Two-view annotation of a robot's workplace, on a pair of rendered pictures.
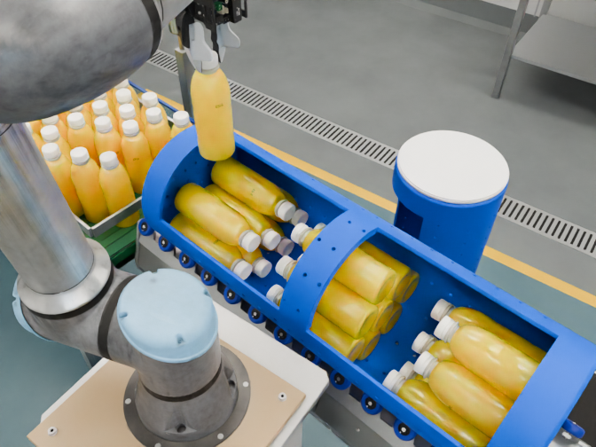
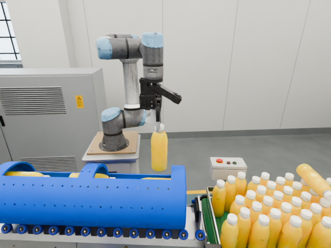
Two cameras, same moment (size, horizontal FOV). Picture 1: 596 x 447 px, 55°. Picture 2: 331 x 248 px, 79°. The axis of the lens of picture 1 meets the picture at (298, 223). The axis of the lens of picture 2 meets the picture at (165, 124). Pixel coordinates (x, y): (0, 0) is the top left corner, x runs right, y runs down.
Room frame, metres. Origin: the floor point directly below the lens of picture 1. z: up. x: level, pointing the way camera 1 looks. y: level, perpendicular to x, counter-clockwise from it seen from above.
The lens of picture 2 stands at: (1.50, -0.29, 1.78)
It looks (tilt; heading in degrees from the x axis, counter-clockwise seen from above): 23 degrees down; 141
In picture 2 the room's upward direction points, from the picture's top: straight up
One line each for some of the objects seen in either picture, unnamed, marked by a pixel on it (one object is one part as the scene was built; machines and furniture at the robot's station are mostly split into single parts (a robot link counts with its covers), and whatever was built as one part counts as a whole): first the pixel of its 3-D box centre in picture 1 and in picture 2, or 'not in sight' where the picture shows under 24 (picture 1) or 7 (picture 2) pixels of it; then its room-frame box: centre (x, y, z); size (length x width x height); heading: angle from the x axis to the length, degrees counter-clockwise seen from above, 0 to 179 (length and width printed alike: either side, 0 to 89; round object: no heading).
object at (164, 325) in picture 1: (168, 329); (113, 119); (0.42, 0.17, 1.33); 0.13 x 0.12 x 0.14; 71
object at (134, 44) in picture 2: not in sight; (141, 48); (0.78, 0.16, 1.74); 0.11 x 0.11 x 0.08; 71
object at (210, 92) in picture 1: (212, 110); (159, 148); (0.89, 0.16, 1.34); 0.07 x 0.07 x 0.19
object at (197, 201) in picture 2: not in sight; (197, 212); (1.02, 0.30, 0.99); 0.10 x 0.02 x 0.12; 139
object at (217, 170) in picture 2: not in sight; (226, 168); (0.94, 0.64, 1.05); 0.20 x 0.10 x 0.10; 49
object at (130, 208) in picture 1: (160, 190); (213, 216); (1.07, 0.36, 0.96); 0.40 x 0.01 x 0.03; 139
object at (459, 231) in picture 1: (422, 275); not in sight; (1.11, -0.39, 0.59); 0.28 x 0.28 x 0.88
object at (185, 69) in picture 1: (203, 185); not in sight; (1.54, 0.35, 0.55); 0.04 x 0.04 x 1.10; 49
